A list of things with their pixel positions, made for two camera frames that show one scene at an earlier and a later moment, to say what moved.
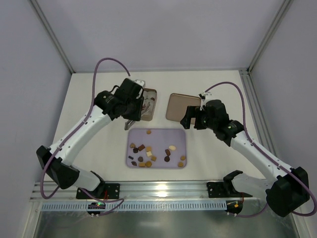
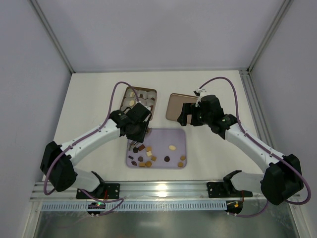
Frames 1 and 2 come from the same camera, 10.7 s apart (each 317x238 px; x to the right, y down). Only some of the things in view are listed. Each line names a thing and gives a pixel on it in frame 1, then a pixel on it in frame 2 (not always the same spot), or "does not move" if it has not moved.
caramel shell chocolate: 148,164 does not move
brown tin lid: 178,105 does not move
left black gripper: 136,109 → 140,135
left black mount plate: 105,191 does not move
